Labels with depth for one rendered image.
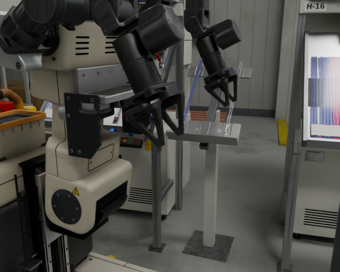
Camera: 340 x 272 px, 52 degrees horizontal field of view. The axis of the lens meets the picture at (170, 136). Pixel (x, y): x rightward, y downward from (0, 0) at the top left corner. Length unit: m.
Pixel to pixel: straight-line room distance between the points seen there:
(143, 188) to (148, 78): 1.73
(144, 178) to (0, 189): 1.30
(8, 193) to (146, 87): 0.66
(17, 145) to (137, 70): 0.67
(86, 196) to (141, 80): 0.43
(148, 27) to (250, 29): 5.02
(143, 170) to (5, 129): 1.26
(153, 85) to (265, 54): 5.01
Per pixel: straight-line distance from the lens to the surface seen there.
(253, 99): 5.67
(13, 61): 0.81
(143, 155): 2.23
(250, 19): 5.61
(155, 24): 0.61
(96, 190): 0.96
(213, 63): 1.02
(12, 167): 1.15
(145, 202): 2.35
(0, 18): 0.83
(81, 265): 1.56
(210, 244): 2.12
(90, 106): 0.83
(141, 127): 0.60
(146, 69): 0.62
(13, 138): 1.19
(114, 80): 1.00
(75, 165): 0.95
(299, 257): 2.18
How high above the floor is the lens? 1.17
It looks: 15 degrees down
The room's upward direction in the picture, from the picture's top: straight up
